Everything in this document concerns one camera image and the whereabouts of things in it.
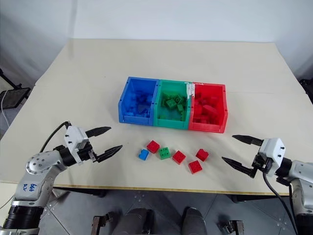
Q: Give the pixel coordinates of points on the black equipment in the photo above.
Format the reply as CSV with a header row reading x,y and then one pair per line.
x,y
306,85

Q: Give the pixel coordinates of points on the green toy brick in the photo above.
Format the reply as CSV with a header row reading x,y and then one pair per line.
x,y
180,99
164,153
181,108
170,102

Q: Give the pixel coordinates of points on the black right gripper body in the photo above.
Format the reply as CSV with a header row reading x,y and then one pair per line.
x,y
262,164

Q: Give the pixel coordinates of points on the rusty metal bracket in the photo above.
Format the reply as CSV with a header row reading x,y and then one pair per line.
x,y
100,222
233,226

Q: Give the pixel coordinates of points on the blue plastic bin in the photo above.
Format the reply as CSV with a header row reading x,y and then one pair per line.
x,y
124,107

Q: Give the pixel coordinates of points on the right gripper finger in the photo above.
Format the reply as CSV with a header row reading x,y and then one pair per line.
x,y
248,140
240,166

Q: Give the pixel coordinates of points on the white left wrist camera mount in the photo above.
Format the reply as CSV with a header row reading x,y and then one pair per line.
x,y
74,137

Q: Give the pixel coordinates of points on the red plastic bin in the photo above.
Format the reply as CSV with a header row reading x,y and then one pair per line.
x,y
207,126

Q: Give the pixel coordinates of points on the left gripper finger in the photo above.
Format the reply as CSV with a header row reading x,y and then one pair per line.
x,y
97,131
108,153

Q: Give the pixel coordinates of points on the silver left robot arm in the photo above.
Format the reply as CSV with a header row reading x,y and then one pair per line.
x,y
36,166

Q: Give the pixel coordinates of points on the blue toy brick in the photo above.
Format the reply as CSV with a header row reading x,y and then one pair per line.
x,y
143,155
143,109

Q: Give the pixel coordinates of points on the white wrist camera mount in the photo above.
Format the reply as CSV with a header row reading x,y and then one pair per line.
x,y
272,151
74,137

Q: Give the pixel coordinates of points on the black table frame bar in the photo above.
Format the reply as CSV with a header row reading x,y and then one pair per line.
x,y
256,198
80,191

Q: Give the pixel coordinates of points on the dark rounded shape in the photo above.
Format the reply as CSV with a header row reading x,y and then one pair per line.
x,y
135,221
194,221

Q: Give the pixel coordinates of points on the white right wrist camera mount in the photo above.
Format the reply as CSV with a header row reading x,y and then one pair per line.
x,y
272,151

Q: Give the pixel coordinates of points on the green plastic bin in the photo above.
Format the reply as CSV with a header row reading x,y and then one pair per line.
x,y
168,121

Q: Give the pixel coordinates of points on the black mesh stand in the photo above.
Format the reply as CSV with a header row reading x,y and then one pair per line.
x,y
14,96

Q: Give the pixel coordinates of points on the white tape strip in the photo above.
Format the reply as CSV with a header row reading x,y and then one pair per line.
x,y
189,90

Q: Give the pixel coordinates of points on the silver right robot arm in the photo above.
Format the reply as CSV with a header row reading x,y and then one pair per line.
x,y
302,171

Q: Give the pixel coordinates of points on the red toy brick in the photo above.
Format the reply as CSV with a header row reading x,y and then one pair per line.
x,y
210,110
153,146
195,167
202,154
178,157

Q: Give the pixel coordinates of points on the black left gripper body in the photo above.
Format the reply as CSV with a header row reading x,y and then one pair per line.
x,y
87,154

